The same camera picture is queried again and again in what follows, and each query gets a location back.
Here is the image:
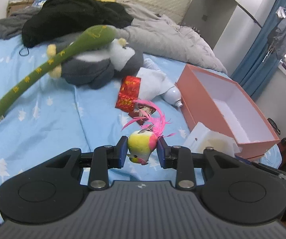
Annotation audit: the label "dark grey cloth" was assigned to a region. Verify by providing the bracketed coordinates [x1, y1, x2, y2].
[0, 7, 42, 40]

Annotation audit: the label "blue star bed sheet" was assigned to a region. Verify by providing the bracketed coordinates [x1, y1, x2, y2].
[0, 31, 283, 224]

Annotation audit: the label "brown cardboard box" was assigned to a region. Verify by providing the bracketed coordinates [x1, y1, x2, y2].
[7, 1, 35, 18]

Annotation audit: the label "shiny red foil packet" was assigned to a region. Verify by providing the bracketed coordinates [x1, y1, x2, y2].
[115, 76, 142, 112]

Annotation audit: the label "green plush stick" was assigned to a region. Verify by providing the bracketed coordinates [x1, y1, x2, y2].
[0, 25, 117, 128]

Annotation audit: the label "white towel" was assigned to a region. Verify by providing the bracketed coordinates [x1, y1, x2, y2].
[135, 59, 177, 102]

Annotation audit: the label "grey wardrobe cabinet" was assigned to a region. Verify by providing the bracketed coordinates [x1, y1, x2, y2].
[183, 0, 238, 49]

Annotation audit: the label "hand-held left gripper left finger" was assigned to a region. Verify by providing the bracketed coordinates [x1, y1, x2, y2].
[43, 136, 129, 190]

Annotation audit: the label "yellow pink bird toy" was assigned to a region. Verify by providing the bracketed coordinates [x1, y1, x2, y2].
[121, 99, 176, 166]

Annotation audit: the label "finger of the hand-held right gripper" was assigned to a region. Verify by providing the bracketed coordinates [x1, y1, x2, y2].
[235, 154, 283, 178]

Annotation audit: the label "black eyeglasses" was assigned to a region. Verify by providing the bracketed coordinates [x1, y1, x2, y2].
[268, 118, 282, 135]

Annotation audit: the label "grey duvet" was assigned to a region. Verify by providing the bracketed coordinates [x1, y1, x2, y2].
[118, 4, 228, 74]

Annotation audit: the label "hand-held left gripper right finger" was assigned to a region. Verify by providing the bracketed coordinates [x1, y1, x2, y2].
[157, 137, 237, 190]

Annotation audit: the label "orange cardboard box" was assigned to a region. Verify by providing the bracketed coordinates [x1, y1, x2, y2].
[175, 63, 281, 160]

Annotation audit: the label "blue curtain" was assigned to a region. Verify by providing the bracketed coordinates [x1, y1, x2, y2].
[230, 0, 286, 102]

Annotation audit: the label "grey penguin plush toy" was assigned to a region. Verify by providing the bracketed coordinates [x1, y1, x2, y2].
[47, 38, 144, 90]

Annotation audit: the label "white spray bottle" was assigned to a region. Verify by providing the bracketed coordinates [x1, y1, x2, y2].
[143, 58, 184, 108]

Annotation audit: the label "black clothes rail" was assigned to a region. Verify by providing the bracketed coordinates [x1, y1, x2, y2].
[236, 2, 263, 28]

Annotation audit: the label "black jacket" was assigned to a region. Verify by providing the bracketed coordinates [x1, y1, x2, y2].
[22, 0, 135, 48]

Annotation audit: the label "red printed snack packet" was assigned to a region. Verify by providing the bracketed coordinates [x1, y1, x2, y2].
[128, 102, 157, 125]

